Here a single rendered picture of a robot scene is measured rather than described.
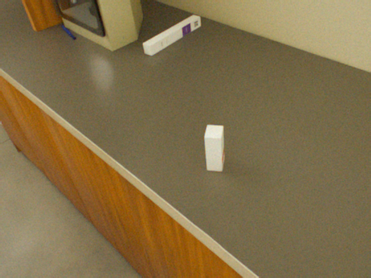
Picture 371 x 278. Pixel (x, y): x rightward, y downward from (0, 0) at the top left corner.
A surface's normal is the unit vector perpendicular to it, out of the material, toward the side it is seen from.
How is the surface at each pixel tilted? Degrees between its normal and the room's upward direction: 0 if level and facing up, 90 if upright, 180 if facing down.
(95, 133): 0
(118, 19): 90
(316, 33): 90
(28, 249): 0
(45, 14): 90
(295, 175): 0
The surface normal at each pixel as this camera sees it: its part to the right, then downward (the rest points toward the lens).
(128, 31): 0.74, 0.39
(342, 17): -0.67, 0.49
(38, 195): -0.04, -0.78
